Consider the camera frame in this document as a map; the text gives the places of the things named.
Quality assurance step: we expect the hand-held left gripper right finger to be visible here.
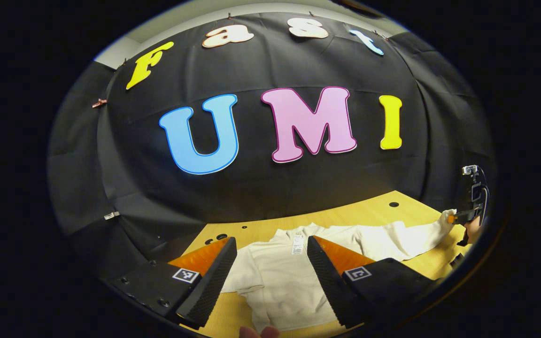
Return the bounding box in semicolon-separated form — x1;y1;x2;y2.
306;235;436;329

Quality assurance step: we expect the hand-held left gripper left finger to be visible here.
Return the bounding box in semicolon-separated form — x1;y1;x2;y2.
103;237;238;330

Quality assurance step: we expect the white sweatshirt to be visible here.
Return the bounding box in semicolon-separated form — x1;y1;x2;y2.
221;209;456;333

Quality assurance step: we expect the black backdrop cloth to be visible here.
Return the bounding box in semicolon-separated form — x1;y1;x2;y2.
47;12;496;282

